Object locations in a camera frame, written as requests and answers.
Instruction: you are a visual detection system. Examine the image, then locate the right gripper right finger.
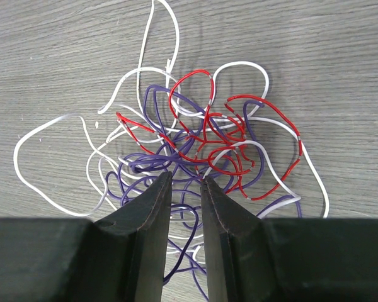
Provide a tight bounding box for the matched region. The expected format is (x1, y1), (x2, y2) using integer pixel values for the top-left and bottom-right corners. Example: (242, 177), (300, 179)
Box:
(201, 177), (378, 301)

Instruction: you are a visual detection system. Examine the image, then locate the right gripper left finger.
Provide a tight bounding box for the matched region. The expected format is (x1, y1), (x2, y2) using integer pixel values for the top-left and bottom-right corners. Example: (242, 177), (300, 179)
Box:
(0, 172), (172, 301)

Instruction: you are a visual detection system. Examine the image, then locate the purple wire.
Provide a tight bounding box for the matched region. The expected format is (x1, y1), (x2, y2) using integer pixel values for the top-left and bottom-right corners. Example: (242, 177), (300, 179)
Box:
(105, 84), (303, 301)

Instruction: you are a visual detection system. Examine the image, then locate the red and white striped wire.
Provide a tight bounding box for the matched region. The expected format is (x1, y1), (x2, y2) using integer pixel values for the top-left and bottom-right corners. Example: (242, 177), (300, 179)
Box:
(115, 69), (303, 201)

